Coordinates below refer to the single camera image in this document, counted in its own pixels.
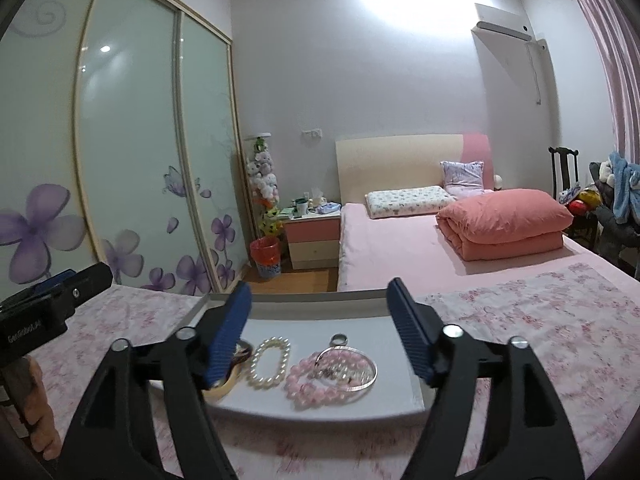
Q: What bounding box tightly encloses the grey jewelry tray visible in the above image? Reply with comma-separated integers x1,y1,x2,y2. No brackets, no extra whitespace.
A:
149,290,437,418

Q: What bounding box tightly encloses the person's left hand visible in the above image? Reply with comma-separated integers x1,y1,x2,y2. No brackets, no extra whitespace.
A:
27,357,63,461

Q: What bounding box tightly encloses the beige wide bracelet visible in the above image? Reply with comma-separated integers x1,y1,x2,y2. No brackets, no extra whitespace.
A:
205,360,246,403

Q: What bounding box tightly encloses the purple patterned pillow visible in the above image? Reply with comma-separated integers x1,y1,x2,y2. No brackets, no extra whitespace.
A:
440,160,486,196

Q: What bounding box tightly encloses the flower print sliding wardrobe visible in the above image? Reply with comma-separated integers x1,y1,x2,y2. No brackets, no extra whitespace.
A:
0,0,251,301

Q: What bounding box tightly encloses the white pearl bracelet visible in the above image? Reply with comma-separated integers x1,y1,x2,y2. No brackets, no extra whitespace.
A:
248,337,292,389

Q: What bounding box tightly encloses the pink bed mattress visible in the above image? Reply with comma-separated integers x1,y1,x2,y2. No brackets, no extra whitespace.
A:
336,202,640,293

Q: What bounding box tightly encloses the pink bead bracelet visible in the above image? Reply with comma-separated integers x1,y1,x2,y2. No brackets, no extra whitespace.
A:
286,350,373,411

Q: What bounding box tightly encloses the dark wooden chair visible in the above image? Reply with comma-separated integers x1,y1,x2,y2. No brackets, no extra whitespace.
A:
547,146,598,251

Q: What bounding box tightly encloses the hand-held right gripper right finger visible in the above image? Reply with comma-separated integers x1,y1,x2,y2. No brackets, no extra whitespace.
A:
386,277,586,480

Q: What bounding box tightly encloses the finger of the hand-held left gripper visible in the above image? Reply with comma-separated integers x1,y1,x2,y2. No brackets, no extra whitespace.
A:
47,262,113,311
0,269,77,308

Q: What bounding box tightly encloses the colourful plush toy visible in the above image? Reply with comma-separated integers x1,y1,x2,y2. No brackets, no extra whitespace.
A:
560,187,603,216

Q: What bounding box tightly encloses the white patterned pillow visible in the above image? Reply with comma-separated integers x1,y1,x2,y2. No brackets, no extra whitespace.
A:
365,186,457,220

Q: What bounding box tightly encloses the folded pink quilt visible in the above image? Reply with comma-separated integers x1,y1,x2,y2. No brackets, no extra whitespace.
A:
436,188,575,262

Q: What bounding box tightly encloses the silver bangle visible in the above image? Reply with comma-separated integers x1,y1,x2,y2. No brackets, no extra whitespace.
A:
315,346,378,392

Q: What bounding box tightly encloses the pink beige nightstand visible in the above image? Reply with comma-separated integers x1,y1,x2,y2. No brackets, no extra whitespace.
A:
282,203,343,271

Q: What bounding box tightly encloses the red trash bin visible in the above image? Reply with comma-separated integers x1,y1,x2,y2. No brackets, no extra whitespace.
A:
250,237,282,279

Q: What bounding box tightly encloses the light blue garment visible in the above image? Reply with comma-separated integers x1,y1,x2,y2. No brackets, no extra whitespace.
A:
607,152,640,223

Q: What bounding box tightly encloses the grey fabric chair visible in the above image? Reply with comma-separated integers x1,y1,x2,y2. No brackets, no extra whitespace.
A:
590,160,640,281

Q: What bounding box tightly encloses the white air conditioner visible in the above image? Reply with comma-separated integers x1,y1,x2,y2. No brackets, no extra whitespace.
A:
472,2,533,41

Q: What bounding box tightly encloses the pink floral bedspread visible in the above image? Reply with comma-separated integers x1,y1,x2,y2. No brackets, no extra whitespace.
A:
30,262,640,480

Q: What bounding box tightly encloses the hanging plush toy bunch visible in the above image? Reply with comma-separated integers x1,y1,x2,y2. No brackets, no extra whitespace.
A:
245,135,283,238

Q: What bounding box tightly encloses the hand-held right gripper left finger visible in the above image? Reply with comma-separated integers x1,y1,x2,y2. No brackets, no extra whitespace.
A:
59,280,252,480

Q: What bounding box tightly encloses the white air conditioner pipe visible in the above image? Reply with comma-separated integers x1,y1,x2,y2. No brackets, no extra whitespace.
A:
525,42,543,106

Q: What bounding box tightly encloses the pink curtain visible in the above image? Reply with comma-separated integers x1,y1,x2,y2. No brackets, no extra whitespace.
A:
575,0,640,156

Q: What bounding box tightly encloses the beige pink headboard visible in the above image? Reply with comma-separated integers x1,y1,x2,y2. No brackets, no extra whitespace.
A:
335,132,493,206

